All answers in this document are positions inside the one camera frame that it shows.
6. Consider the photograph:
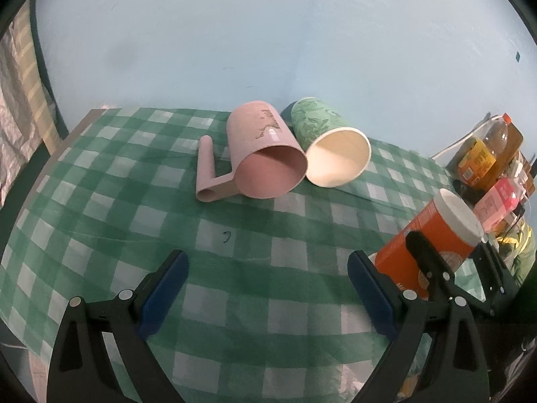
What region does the green patterned paper cup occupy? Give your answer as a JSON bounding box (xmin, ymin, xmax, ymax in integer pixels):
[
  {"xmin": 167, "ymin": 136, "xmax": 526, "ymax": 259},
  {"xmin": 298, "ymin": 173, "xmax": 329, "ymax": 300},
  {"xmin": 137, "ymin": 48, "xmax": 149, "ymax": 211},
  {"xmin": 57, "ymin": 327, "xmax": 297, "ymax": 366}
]
[{"xmin": 290, "ymin": 96, "xmax": 371, "ymax": 187}]

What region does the pink drink bottle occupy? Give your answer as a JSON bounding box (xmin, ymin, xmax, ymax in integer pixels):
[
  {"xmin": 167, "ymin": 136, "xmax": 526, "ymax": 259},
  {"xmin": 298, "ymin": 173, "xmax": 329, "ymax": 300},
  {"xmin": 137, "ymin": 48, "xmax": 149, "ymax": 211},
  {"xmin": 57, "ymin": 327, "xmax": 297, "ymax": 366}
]
[{"xmin": 473, "ymin": 177, "xmax": 524, "ymax": 233}]

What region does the pink plastic mug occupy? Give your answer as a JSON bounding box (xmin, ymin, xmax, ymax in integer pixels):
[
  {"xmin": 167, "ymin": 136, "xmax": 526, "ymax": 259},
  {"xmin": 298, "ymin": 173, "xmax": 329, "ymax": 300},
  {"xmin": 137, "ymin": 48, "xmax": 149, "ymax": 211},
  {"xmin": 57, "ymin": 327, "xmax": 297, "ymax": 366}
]
[{"xmin": 196, "ymin": 101, "xmax": 308, "ymax": 202}]

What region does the white cable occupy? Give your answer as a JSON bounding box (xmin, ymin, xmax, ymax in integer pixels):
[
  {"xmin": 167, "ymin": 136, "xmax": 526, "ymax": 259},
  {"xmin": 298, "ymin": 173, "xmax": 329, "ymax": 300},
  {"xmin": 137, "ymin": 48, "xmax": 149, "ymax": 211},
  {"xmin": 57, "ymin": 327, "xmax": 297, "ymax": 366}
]
[{"xmin": 431, "ymin": 116, "xmax": 501, "ymax": 160}]

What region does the green checkered tablecloth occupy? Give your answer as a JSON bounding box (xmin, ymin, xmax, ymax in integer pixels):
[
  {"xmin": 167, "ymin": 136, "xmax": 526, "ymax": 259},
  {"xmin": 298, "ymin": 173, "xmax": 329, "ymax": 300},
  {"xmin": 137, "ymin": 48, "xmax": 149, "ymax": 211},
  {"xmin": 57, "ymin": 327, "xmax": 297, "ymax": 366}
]
[{"xmin": 1, "ymin": 107, "xmax": 450, "ymax": 402}]

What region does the grey striped curtain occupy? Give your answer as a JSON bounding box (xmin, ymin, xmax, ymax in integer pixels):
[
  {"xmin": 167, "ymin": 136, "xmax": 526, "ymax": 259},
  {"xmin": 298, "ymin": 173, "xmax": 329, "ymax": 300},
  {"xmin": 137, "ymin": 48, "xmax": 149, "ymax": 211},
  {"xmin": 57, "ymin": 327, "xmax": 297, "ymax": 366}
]
[{"xmin": 1, "ymin": 0, "xmax": 61, "ymax": 202}]

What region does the orange juice bottle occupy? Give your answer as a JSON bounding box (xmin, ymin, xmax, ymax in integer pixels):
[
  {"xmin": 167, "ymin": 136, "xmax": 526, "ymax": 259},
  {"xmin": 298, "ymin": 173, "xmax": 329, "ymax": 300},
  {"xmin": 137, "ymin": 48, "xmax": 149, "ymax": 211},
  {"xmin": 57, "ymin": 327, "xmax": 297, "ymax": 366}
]
[{"xmin": 457, "ymin": 114, "xmax": 511, "ymax": 186}]

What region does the wooden organizer box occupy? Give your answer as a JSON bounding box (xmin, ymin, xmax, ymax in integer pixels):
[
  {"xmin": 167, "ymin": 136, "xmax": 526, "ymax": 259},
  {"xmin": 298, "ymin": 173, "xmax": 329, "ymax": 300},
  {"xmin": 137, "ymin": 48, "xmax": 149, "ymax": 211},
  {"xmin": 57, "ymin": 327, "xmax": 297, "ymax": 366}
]
[{"xmin": 501, "ymin": 123, "xmax": 535, "ymax": 197}]

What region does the yellow green cloth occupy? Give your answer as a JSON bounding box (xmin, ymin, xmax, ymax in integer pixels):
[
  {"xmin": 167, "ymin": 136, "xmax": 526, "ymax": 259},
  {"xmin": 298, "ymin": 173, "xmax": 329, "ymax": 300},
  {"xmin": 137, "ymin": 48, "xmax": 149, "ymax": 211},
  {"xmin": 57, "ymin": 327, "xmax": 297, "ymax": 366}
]
[{"xmin": 497, "ymin": 221, "xmax": 536, "ymax": 286}]

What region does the orange paper cup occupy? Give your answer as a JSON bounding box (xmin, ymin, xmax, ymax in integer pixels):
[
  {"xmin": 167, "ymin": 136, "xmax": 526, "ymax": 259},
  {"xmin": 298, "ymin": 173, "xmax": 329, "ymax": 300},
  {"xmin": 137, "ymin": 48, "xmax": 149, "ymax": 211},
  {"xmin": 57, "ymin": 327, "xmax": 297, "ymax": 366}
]
[{"xmin": 374, "ymin": 188, "xmax": 484, "ymax": 299}]

